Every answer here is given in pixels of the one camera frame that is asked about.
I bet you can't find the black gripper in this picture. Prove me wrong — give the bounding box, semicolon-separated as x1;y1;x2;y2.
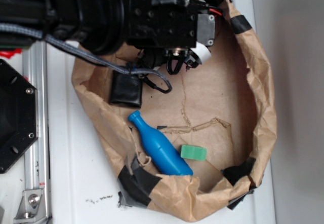
127;0;216;73

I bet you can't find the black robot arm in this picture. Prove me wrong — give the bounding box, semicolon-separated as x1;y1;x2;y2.
1;0;215;63

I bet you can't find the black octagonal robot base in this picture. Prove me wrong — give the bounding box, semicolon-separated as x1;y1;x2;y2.
1;59;37;174

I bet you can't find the black square pouch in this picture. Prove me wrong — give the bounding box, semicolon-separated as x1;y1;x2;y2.
109;71;143;108

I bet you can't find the green foam block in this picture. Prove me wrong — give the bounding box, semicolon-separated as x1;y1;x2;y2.
180;145;207;161

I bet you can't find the blue plastic bottle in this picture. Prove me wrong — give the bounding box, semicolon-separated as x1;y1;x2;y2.
128;110;193;176

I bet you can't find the brown paper bag enclosure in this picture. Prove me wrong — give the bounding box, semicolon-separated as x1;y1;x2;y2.
71;0;277;222

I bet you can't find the grey braided cable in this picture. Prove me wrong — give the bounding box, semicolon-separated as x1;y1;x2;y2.
0;23;173;94

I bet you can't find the aluminium extrusion rail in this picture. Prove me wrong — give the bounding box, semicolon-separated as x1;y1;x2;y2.
14;42;52;223

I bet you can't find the metal corner bracket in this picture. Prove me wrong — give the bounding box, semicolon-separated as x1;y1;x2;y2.
13;189;47;223

